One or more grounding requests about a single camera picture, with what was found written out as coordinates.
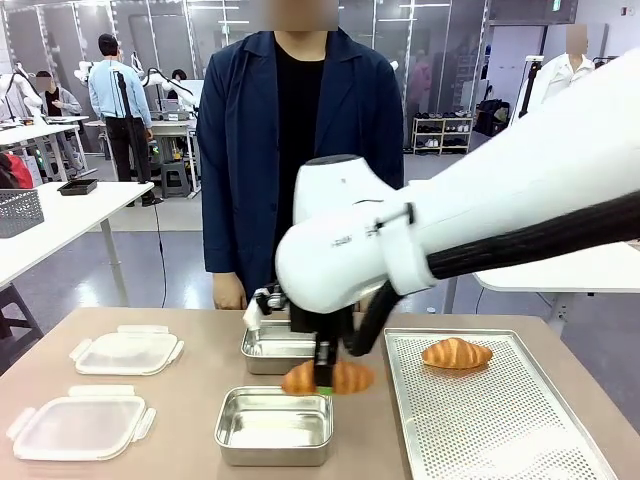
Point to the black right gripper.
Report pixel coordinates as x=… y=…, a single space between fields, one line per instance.
x=325 y=327

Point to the golden brown croissant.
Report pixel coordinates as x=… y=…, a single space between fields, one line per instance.
x=352 y=377
x=456 y=353

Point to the clear white-rimmed container lid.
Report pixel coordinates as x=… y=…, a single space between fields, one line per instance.
x=80 y=425
x=127 y=352

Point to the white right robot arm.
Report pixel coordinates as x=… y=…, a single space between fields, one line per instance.
x=475 y=200

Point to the person's right forearm navy sleeve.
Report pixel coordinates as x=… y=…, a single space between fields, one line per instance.
x=222 y=240

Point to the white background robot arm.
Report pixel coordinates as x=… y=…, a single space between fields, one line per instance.
x=165 y=80

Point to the rectangular stainless steel container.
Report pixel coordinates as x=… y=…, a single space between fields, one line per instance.
x=272 y=422
x=272 y=350

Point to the person's right hand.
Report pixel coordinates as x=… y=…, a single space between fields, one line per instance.
x=230 y=292

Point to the perforated metal baking tray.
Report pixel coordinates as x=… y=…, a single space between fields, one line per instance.
x=480 y=420

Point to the person in navy jacket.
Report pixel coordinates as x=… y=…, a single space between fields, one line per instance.
x=240 y=150

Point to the grey step stool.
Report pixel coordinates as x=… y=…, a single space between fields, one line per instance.
x=176 y=180

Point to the large white empty table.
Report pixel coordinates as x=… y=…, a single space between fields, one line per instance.
x=565 y=270

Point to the wooden shoe rack with shoes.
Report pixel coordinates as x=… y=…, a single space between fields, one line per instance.
x=442 y=132

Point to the black bag on floor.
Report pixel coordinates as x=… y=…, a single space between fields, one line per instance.
x=492 y=117

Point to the white table with grey basket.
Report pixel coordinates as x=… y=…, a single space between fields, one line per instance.
x=65 y=220

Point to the small black plastic tray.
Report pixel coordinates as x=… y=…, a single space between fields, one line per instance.
x=77 y=187

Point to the black stool beside table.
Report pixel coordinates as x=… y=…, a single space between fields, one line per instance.
x=17 y=320

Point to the man in light blue shirt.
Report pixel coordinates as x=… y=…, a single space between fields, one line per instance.
x=120 y=100

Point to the grey perforated basket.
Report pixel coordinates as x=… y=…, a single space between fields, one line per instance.
x=20 y=212

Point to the black tripod with white head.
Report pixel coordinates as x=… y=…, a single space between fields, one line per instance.
x=531 y=80

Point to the red bag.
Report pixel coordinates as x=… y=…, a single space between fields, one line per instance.
x=14 y=172

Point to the person in white coat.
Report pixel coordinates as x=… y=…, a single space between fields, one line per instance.
x=565 y=75

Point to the white background desk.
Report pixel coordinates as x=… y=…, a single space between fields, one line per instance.
x=40 y=132

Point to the person in grey hoodie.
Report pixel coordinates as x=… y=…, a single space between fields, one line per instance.
x=59 y=100

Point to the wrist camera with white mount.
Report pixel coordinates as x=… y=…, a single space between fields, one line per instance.
x=262 y=305

